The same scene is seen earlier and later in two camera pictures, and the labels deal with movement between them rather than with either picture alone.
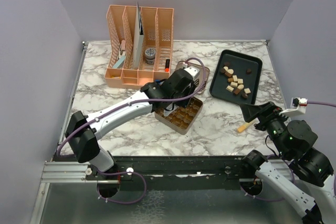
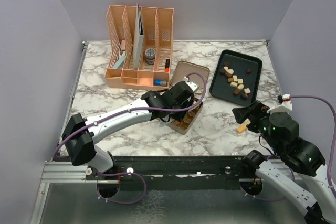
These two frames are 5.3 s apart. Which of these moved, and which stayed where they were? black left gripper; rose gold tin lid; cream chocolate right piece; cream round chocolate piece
Moved: black left gripper
Stayed: cream round chocolate piece; rose gold tin lid; cream chocolate right piece
